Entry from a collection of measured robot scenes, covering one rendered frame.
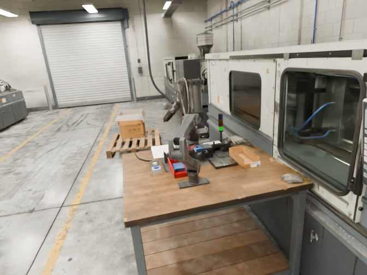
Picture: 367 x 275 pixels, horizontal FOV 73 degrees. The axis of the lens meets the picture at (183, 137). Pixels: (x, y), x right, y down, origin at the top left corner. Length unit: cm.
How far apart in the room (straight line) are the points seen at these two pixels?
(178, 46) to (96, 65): 350
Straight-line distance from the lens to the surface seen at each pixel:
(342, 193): 155
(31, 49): 1168
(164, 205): 142
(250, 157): 192
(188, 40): 1122
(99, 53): 1102
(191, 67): 187
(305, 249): 207
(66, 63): 1126
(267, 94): 216
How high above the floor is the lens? 167
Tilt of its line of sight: 18 degrees down
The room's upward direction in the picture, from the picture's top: 4 degrees counter-clockwise
